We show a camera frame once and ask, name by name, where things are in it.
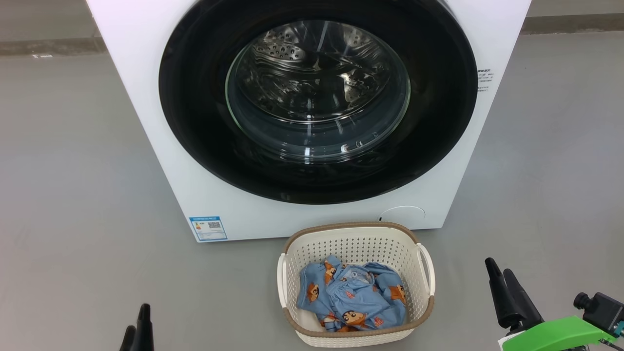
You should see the blue energy label sticker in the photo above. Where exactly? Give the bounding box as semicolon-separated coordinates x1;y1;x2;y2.
189;216;228;242

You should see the cream perforated laundry basket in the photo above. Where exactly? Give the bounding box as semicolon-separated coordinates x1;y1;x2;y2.
277;222;436;348

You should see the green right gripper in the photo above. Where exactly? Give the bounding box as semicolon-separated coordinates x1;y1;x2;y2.
485;257;617;351

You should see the steel washer drum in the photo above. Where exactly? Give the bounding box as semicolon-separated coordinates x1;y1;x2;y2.
233;20;409;125

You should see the black-rimmed glass washer door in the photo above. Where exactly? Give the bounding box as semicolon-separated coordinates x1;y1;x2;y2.
158;0;478;205

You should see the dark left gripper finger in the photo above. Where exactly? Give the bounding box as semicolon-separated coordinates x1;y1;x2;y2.
136;303;155;351
119;325;138;351

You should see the round white filter cover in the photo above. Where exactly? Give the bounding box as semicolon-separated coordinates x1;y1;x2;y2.
379;205;426;230

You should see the small printed text label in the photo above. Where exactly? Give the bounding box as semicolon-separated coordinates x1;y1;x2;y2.
476;68;496;94

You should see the white front-load washing machine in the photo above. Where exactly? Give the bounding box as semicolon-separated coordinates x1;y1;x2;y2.
87;0;532;243

